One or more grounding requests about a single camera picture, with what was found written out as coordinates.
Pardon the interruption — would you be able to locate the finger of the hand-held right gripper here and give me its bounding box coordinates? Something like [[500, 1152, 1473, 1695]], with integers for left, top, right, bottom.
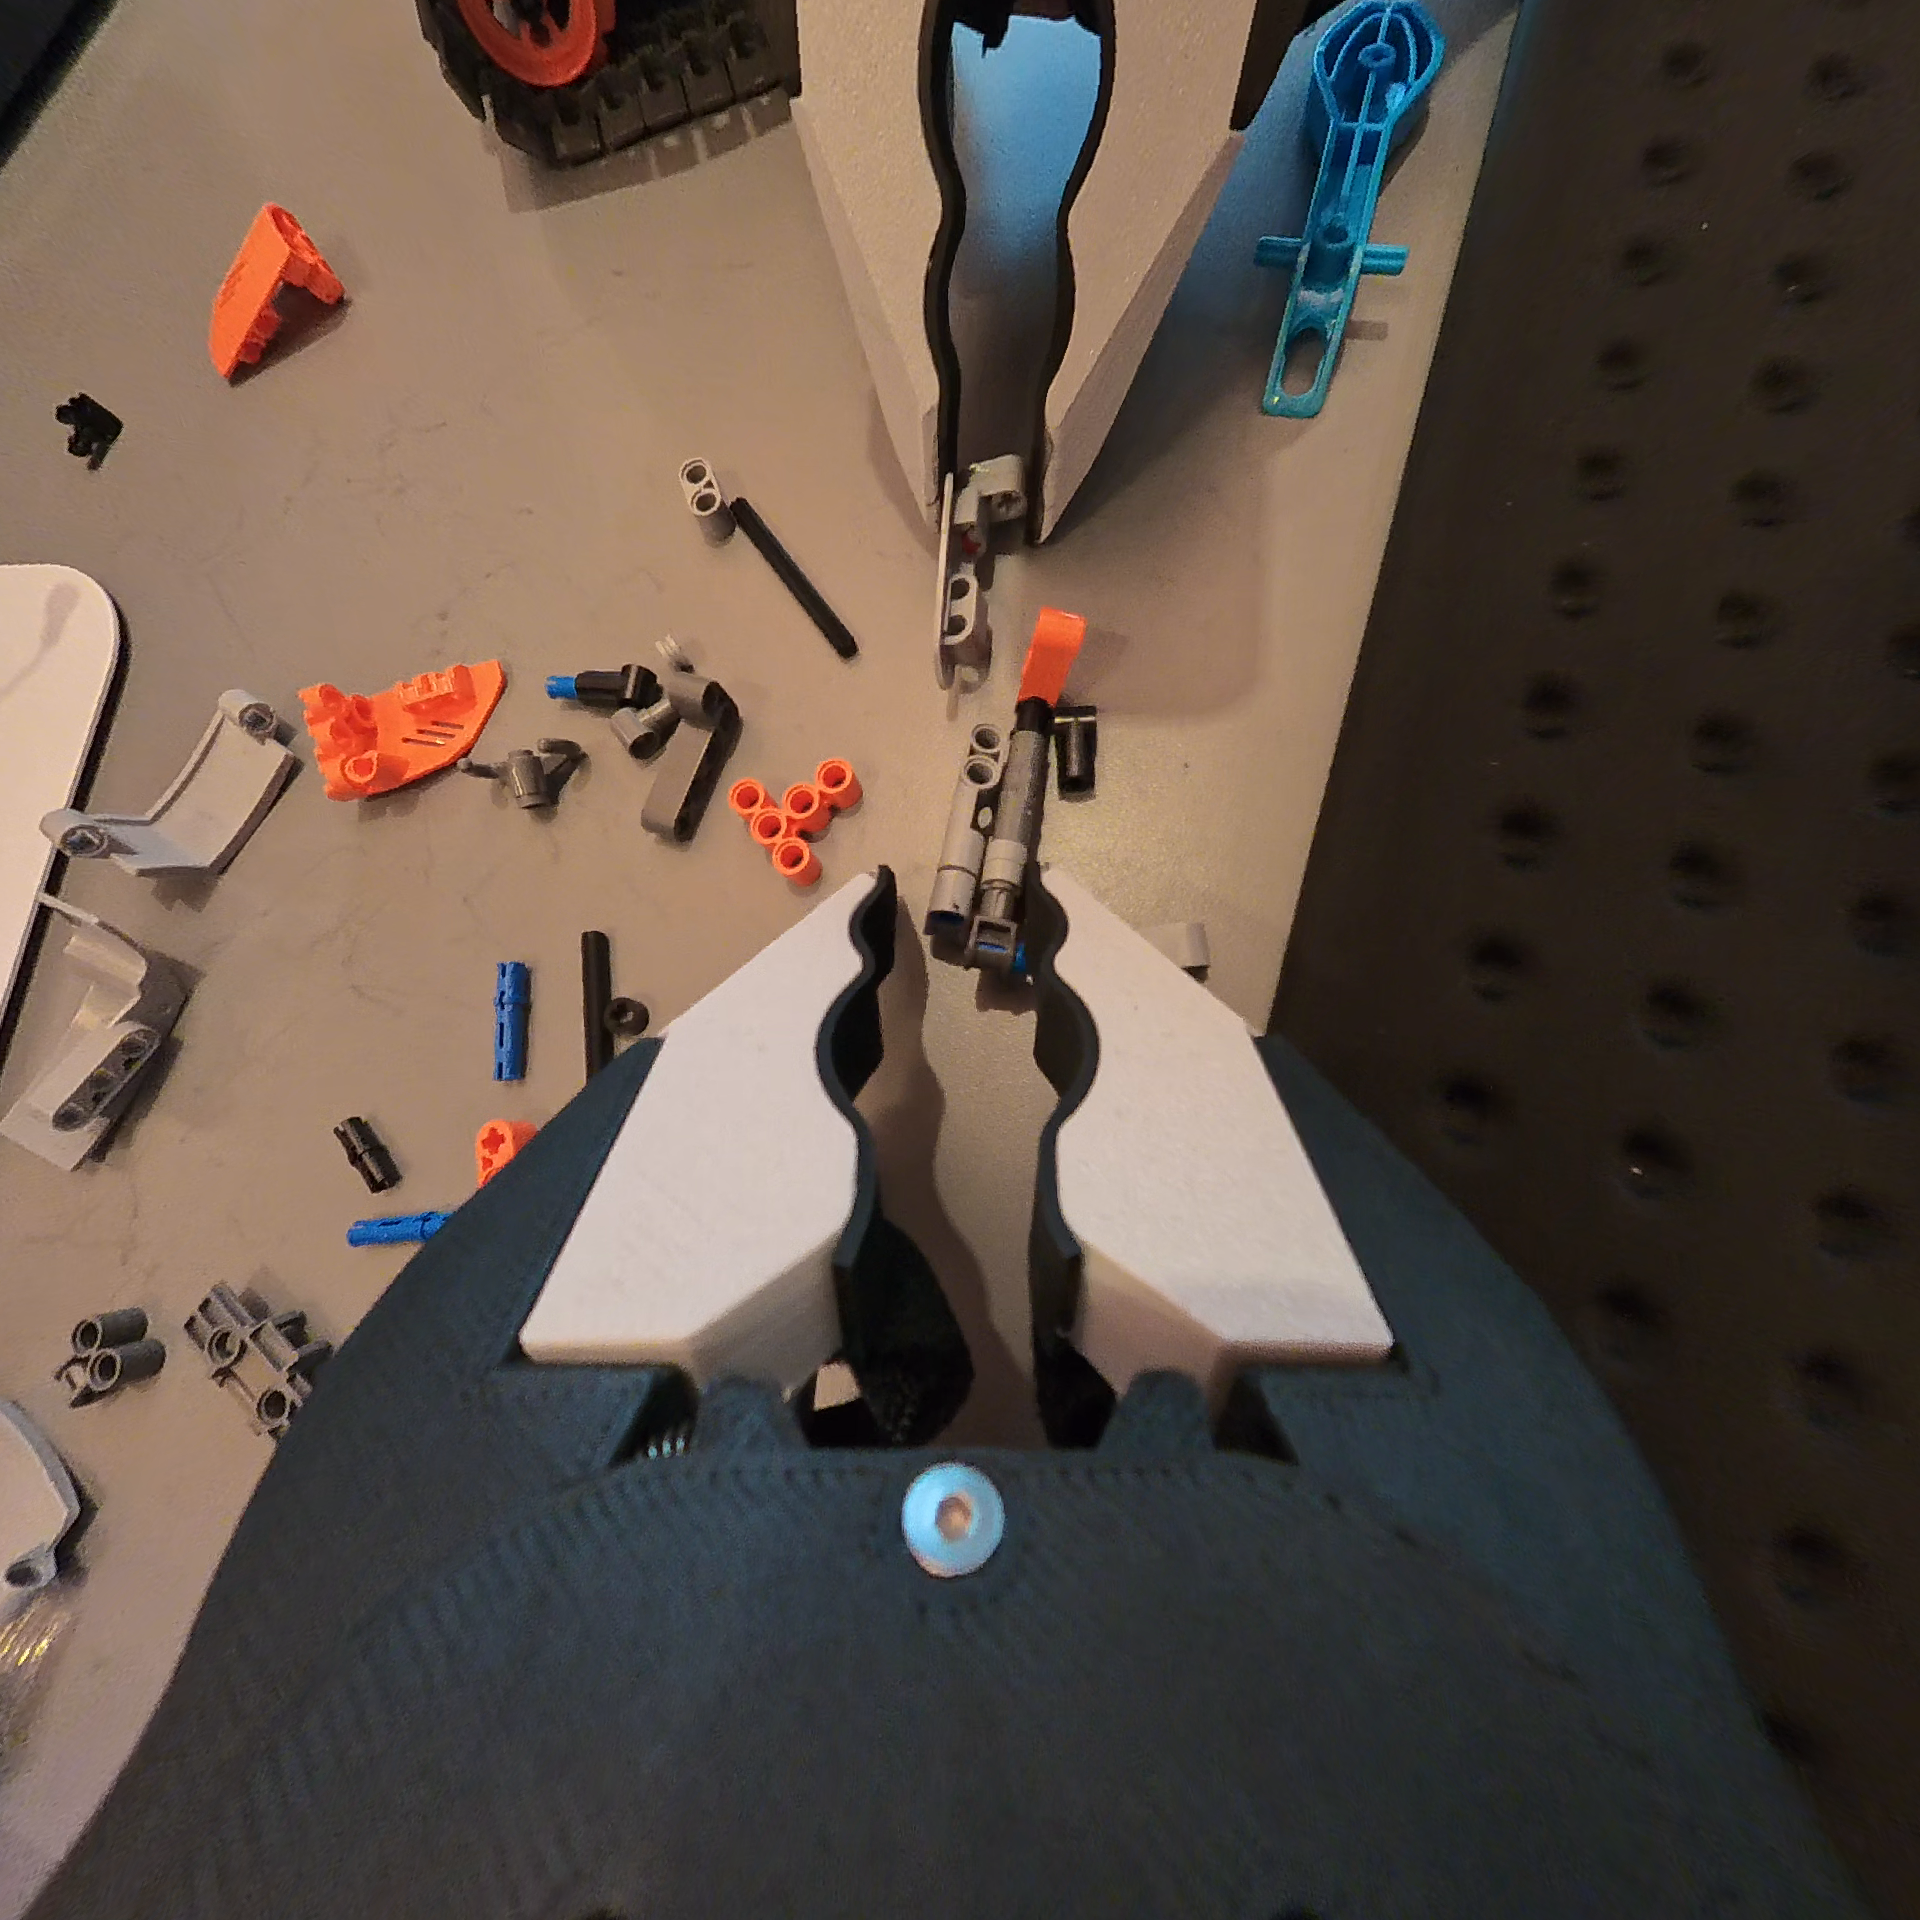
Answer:
[[795, 0, 965, 519], [1030, 0, 1280, 548]]

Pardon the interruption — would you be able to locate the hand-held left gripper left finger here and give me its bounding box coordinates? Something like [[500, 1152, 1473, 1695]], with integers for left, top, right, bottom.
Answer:
[[517, 861, 976, 1450]]

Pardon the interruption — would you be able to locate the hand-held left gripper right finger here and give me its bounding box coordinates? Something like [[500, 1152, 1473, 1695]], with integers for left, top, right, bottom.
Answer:
[[1027, 861, 1397, 1450]]

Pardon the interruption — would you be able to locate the light grey long block piece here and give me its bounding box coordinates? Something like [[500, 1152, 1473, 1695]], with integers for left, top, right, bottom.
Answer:
[[933, 457, 1033, 692]]

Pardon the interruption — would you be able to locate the grey cylinder axle assembly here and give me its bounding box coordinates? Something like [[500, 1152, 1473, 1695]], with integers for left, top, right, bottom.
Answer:
[[960, 696, 1059, 984]]

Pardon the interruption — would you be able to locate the teal separator tool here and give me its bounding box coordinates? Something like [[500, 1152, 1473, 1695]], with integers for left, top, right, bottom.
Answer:
[[1257, 0, 1448, 423]]

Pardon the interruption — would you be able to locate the tracked toy robot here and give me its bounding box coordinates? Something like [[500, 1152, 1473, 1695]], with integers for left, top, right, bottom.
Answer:
[[412, 0, 805, 166]]

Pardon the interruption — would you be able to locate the orange five-hole connector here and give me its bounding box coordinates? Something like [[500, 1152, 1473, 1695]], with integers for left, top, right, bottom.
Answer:
[[726, 757, 864, 876]]

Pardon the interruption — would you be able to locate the grey L-shaped beam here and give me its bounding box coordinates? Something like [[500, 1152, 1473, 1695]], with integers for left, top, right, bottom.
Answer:
[[643, 671, 745, 840]]

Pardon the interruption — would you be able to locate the long black axle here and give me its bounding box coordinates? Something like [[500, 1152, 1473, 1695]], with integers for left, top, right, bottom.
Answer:
[[729, 498, 860, 662]]

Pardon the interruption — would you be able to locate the dark grey pin connector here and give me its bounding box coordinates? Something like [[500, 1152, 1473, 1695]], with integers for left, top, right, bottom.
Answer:
[[462, 737, 584, 816]]

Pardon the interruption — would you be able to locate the dark grey double connector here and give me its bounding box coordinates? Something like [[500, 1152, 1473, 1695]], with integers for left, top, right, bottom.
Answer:
[[183, 1281, 331, 1432]]

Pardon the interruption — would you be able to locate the black dimpled mat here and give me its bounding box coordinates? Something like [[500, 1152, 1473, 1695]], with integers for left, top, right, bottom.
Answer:
[[1276, 0, 1920, 1920]]

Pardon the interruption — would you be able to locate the orange flat panel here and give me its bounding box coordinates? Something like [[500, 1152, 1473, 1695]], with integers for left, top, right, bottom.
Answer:
[[297, 655, 509, 804]]

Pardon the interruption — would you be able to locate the dark grey tube connector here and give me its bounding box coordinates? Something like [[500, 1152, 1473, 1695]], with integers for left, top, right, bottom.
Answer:
[[56, 1308, 166, 1396]]

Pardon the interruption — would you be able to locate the grey curved panel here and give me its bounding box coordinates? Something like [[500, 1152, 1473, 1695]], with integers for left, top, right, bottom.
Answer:
[[0, 892, 195, 1172], [0, 1400, 84, 1592], [38, 689, 299, 880]]

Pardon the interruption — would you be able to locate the orange wedge brick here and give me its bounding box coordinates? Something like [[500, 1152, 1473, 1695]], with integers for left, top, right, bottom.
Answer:
[[208, 200, 347, 381]]

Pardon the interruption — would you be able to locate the white stand base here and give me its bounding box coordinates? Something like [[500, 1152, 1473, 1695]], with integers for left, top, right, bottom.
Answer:
[[0, 564, 126, 1052]]

